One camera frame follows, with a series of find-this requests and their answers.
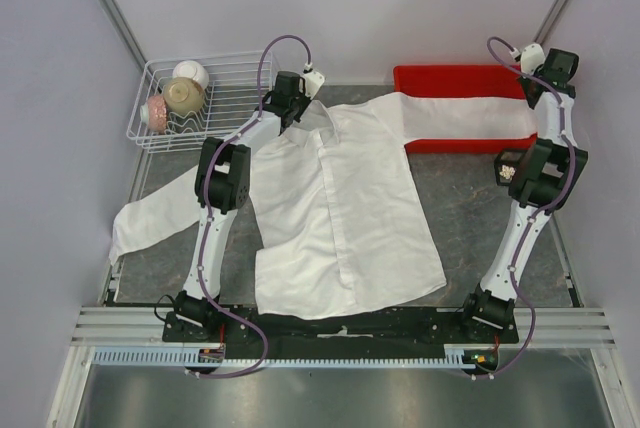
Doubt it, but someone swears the black brooch box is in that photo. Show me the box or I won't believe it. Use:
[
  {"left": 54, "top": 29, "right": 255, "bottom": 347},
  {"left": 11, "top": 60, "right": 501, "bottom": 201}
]
[{"left": 493, "top": 149, "right": 526, "bottom": 186}]

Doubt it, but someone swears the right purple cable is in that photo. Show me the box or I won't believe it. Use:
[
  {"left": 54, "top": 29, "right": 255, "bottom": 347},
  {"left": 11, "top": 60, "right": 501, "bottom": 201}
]
[{"left": 487, "top": 36, "right": 576, "bottom": 380}]

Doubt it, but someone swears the red plastic bin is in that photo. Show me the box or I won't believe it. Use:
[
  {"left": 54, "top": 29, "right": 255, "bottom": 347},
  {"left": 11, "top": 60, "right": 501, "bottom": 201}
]
[{"left": 393, "top": 65, "right": 536, "bottom": 154}]

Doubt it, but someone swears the beige ceramic bowl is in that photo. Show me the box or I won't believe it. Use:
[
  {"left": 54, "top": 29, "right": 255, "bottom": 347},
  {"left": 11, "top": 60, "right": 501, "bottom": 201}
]
[{"left": 162, "top": 77, "right": 205, "bottom": 117}]

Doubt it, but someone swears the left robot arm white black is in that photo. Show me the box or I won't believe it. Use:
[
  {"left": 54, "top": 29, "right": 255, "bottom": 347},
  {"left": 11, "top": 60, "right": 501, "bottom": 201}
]
[{"left": 166, "top": 63, "right": 325, "bottom": 341}]

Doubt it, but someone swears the aluminium frame rail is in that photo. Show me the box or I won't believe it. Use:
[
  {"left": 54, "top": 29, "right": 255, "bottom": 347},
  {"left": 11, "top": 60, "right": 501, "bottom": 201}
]
[{"left": 72, "top": 307, "right": 615, "bottom": 349}]

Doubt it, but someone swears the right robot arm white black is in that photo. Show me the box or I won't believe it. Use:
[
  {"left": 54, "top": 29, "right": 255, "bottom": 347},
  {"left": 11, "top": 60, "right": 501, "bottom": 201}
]
[{"left": 457, "top": 37, "right": 588, "bottom": 342}]

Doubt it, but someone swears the light blue cable duct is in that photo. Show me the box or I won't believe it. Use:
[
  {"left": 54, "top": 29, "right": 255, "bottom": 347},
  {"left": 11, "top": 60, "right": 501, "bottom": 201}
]
[{"left": 91, "top": 346, "right": 477, "bottom": 369}]

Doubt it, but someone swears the flower brooch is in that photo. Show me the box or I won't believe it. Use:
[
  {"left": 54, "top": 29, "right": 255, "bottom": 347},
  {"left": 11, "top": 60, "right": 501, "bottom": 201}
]
[{"left": 498, "top": 164, "right": 516, "bottom": 184}]

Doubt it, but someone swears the white button shirt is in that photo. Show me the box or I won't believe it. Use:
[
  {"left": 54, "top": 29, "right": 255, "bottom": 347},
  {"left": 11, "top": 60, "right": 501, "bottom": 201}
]
[{"left": 109, "top": 91, "right": 540, "bottom": 322}]

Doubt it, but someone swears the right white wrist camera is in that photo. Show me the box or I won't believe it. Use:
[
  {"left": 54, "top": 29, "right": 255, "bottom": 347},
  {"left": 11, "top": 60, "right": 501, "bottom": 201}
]
[{"left": 510, "top": 43, "right": 546, "bottom": 74}]

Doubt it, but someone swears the white wire dish rack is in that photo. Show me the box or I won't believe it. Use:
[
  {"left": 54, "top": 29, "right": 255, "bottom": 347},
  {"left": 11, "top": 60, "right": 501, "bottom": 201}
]
[{"left": 126, "top": 51, "right": 279, "bottom": 154}]

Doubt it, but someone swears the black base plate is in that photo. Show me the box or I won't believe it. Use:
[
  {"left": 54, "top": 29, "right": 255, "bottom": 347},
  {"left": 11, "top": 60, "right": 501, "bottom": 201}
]
[{"left": 162, "top": 306, "right": 519, "bottom": 358}]

